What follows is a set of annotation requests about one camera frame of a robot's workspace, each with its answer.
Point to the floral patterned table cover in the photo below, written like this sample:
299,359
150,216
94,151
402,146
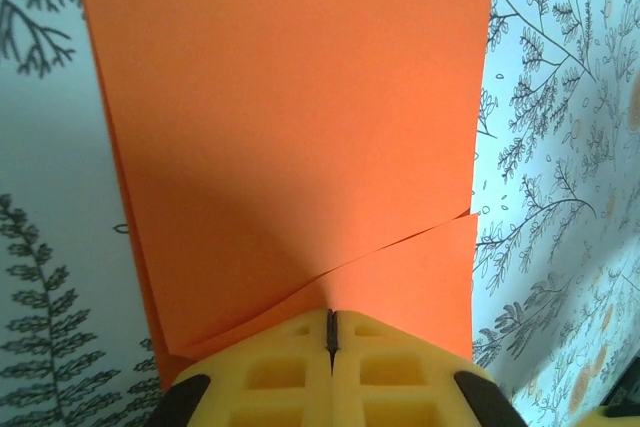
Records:
550,197

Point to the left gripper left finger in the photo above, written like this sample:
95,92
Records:
280,387

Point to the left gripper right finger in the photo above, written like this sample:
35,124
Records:
390,387

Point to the orange square paper sheet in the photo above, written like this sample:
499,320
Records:
290,112

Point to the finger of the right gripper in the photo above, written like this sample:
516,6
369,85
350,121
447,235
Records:
620,419

